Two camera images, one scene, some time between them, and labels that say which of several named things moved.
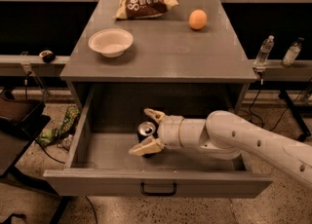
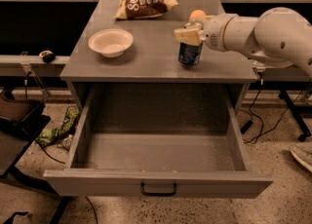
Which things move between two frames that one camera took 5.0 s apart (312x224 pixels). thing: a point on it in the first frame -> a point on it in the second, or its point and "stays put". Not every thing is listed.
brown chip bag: x=142 y=3 stays put
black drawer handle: x=159 y=194 stays put
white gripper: x=170 y=130 -> x=214 y=34
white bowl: x=110 y=42 stays put
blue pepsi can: x=146 y=130 -> x=189 y=54
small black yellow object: x=47 y=56 stays put
